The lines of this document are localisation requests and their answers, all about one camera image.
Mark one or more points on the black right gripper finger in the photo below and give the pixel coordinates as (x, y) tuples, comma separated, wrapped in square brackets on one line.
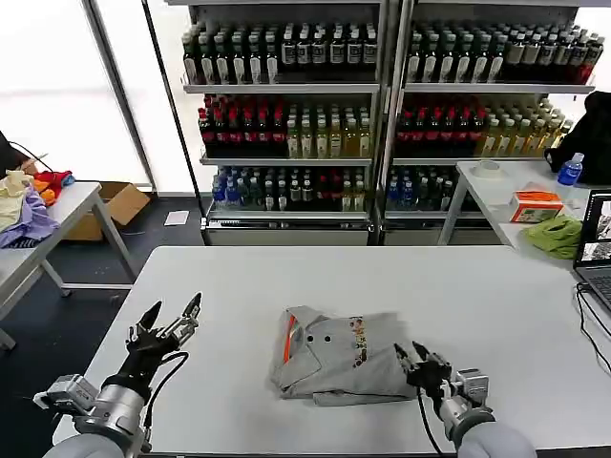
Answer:
[(424, 354), (405, 360)]

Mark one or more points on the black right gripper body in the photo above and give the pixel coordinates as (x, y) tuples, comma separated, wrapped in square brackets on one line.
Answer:
[(432, 374)]

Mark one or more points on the orange cloth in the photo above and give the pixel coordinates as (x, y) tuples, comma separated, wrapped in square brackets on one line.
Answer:
[(47, 196)]

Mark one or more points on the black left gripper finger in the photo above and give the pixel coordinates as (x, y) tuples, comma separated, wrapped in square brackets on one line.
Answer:
[(183, 322), (148, 317)]

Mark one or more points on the red cloth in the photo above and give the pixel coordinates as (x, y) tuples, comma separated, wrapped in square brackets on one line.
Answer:
[(53, 179)]

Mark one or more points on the white tape roll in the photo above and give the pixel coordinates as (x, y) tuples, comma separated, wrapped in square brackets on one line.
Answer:
[(489, 168)]

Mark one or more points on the grey laptop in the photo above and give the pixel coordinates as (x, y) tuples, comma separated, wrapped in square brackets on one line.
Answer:
[(596, 272)]

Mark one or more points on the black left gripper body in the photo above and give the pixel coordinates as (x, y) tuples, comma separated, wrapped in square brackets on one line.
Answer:
[(143, 355)]

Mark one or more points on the orange tissue box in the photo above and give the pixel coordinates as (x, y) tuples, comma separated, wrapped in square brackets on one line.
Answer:
[(534, 206)]

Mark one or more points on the cream cloth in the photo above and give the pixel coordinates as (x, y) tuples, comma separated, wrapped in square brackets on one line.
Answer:
[(12, 195)]

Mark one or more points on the grey window frame post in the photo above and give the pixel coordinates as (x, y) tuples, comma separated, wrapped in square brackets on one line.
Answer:
[(119, 95)]

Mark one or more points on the blue plastic bottle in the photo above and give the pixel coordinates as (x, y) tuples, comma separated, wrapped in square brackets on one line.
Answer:
[(569, 172)]

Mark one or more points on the white side table with laptop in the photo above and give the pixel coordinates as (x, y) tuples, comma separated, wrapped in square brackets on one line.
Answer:
[(491, 191)]

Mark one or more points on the white paper sheet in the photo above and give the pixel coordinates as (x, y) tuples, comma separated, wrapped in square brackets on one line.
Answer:
[(176, 218)]

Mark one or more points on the grey printed t-shirt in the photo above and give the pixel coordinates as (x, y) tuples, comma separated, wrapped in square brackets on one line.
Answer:
[(343, 362)]

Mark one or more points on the brown cardboard box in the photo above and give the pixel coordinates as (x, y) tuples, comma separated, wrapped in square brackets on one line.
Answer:
[(119, 202)]

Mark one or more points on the white side table with clothes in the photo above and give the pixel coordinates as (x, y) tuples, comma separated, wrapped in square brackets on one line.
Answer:
[(71, 200)]

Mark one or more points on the green cloth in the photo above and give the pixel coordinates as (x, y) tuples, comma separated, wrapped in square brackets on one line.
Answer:
[(554, 236)]

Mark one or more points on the purple cloth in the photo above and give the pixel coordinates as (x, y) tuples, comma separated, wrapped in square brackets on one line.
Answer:
[(28, 224)]

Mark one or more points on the black slanted pole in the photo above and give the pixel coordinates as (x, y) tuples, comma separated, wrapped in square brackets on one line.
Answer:
[(172, 119)]

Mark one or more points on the shelf rack with bottles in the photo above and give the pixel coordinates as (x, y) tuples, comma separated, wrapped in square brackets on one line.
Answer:
[(477, 119), (286, 119)]

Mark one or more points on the black backpack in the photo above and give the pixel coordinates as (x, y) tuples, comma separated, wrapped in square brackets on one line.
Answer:
[(589, 138)]

